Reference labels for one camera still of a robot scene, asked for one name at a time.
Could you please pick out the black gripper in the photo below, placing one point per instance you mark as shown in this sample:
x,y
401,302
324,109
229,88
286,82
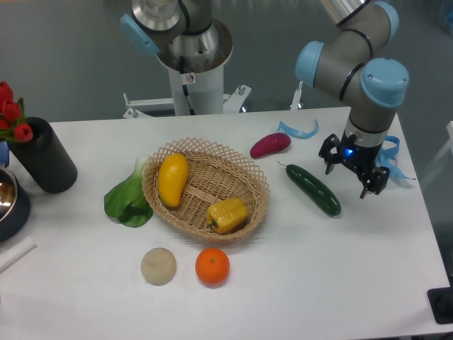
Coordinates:
x,y
357,158

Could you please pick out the yellow bell pepper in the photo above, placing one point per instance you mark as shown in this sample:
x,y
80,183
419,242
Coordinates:
x,y
223,217

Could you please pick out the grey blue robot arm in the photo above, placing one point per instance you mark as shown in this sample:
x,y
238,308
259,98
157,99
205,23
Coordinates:
x,y
346,69

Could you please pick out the woven wicker basket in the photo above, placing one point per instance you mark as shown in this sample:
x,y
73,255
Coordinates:
x,y
216,172

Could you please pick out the blue crumpled ribbon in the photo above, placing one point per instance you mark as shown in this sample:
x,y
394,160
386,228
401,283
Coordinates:
x,y
387,158

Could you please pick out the green cucumber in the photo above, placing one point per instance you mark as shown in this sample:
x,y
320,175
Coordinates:
x,y
315,189

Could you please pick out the blue ribbon strip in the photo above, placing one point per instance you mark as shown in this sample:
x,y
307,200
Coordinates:
x,y
299,134

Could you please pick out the purple sweet potato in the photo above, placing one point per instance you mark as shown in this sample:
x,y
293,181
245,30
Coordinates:
x,y
270,144

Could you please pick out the black device at edge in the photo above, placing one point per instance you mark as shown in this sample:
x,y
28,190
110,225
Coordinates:
x,y
441,304

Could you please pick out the orange tangerine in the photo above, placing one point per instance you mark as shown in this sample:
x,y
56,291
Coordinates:
x,y
212,266

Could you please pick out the yellow mango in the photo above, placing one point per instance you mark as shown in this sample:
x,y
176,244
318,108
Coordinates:
x,y
171,180

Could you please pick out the beige steamed bun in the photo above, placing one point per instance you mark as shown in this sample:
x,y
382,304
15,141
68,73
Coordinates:
x,y
158,266

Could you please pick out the green bok choy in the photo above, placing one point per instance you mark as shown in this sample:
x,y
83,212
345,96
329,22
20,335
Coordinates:
x,y
126,201

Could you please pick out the black cylindrical vase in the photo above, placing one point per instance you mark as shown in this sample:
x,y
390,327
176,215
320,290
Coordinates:
x,y
45,158

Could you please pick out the metal bowl dark rim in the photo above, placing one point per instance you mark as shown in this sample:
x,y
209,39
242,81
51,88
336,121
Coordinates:
x,y
15,205

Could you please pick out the red tulip bouquet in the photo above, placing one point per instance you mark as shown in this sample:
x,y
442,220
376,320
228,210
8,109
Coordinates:
x,y
14,126

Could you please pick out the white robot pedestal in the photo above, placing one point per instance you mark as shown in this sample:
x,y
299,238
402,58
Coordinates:
x,y
194,52

